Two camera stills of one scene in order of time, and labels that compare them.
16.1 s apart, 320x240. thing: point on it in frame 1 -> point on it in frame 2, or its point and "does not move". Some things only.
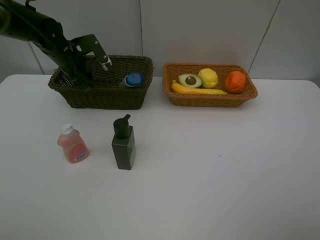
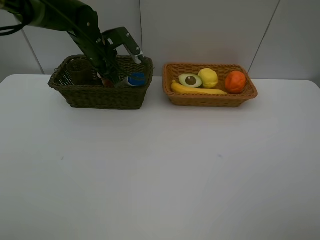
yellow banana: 181,89 does not move
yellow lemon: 209,77 does not move
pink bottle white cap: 74,148 -> 106,83
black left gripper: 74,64 -> 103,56
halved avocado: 190,80 does not move
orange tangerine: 235,82 does not move
